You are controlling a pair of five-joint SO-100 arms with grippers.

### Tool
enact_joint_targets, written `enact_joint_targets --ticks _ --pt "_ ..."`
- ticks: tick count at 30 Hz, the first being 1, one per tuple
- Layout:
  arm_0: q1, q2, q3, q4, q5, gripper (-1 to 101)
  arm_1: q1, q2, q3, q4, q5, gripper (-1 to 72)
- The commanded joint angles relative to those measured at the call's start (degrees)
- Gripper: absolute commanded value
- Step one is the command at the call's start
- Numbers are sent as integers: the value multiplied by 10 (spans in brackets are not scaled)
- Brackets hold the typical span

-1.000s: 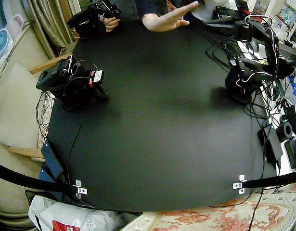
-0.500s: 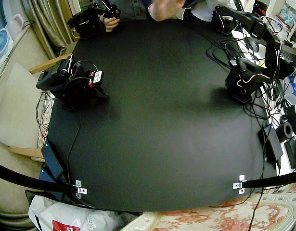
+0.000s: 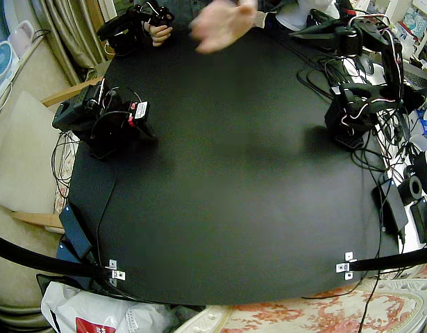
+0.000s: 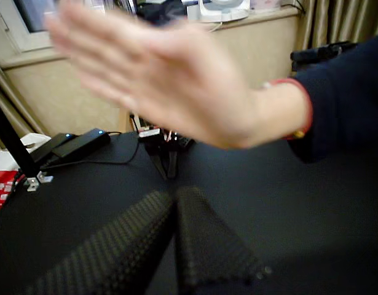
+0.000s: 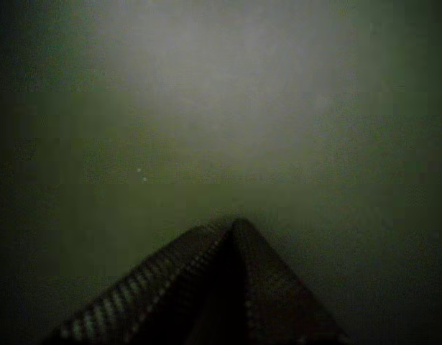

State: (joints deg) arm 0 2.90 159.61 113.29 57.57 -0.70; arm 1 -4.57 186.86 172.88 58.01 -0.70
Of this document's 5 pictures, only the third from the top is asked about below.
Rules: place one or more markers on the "black follower arm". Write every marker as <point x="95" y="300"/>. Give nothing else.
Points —
<point x="95" y="133"/>
<point x="392" y="69"/>

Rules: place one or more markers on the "operator right hand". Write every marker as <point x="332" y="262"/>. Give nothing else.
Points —
<point x="160" y="34"/>

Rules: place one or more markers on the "onlooker pale hand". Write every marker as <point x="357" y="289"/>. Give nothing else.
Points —
<point x="221" y="29"/>

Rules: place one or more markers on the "onlooker in white shirt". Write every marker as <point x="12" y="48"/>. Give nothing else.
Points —
<point x="293" y="15"/>

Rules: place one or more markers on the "operator grey denim torso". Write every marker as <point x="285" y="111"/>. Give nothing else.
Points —
<point x="185" y="8"/>

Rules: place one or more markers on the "black computer mouse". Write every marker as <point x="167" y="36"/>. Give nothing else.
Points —
<point x="367" y="66"/>

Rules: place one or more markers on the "white storage shelf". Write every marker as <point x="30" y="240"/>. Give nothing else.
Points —
<point x="425" y="21"/>

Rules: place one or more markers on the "dark grey laptop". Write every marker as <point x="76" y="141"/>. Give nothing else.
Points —
<point x="418" y="78"/>

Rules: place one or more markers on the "beige curtain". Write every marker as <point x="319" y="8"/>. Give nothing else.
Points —
<point x="71" y="38"/>

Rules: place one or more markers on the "black table mat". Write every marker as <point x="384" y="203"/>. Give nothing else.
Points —
<point x="216" y="190"/>

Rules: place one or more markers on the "pink floral cloth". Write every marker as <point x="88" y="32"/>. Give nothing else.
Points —
<point x="62" y="194"/>

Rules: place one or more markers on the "cream seat cushion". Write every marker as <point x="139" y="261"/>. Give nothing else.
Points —
<point x="29" y="156"/>

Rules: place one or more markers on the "dark blue power box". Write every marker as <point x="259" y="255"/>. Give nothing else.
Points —
<point x="67" y="255"/>
<point x="74" y="229"/>

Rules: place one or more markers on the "blue white package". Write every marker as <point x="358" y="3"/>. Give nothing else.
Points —
<point x="426" y="121"/>

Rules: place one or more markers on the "pale pink jug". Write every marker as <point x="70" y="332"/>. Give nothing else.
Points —
<point x="21" y="38"/>

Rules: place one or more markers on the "white round disc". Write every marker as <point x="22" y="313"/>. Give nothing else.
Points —
<point x="421" y="142"/>

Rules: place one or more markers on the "white blue desk fan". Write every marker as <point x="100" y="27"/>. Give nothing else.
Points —
<point x="3" y="64"/>

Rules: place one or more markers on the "white rounded appliance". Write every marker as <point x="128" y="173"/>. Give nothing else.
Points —
<point x="15" y="12"/>

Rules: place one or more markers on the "black filament spool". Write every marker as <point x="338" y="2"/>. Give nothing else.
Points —
<point x="425" y="166"/>

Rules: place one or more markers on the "black tape roll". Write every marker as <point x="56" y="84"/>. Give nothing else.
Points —
<point x="407" y="192"/>

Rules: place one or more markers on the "black power adapter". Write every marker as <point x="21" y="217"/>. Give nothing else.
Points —
<point x="393" y="208"/>

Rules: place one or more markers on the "white plastic bag red print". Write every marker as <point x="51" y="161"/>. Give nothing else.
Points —
<point x="95" y="312"/>

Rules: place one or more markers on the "black rectangular charger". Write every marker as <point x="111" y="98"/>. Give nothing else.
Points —
<point x="423" y="222"/>

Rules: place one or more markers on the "grey curved stool rim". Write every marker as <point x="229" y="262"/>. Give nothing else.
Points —
<point x="15" y="312"/>

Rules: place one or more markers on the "pink floral upholstery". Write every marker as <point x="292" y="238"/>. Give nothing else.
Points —
<point x="303" y="315"/>

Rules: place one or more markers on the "wooden chair frame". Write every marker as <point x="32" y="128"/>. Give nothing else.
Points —
<point x="71" y="92"/>

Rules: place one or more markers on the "silver metal corner bracket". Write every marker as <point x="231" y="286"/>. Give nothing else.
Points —
<point x="348" y="256"/>
<point x="119" y="275"/>
<point x="342" y="267"/>
<point x="348" y="276"/>
<point x="113" y="281"/>
<point x="113" y="264"/>

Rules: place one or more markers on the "black camera stand bar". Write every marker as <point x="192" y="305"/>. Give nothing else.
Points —
<point x="32" y="255"/>
<point x="393" y="262"/>

